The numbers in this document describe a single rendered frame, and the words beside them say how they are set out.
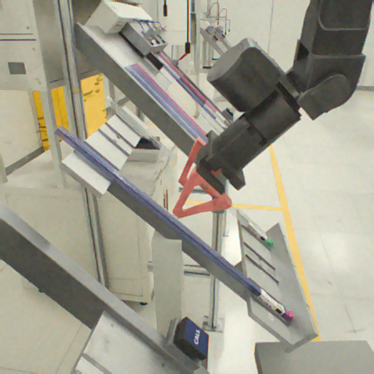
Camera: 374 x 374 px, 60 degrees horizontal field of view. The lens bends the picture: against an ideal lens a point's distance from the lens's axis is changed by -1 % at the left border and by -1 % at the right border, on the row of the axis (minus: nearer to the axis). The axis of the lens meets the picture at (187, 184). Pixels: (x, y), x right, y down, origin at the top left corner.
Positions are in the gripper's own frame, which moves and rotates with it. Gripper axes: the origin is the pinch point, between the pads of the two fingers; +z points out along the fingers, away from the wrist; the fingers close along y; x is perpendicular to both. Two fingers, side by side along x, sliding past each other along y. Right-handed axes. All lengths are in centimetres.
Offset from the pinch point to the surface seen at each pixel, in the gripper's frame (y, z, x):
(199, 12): -420, -20, -32
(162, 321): -9.0, 30.8, 22.4
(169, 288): -9.1, 22.1, 16.7
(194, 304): -72, 70, 68
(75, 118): -65, 34, -26
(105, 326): 13.9, 15.4, 2.2
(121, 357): 16.4, 15.5, 5.8
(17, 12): -70, 21, -60
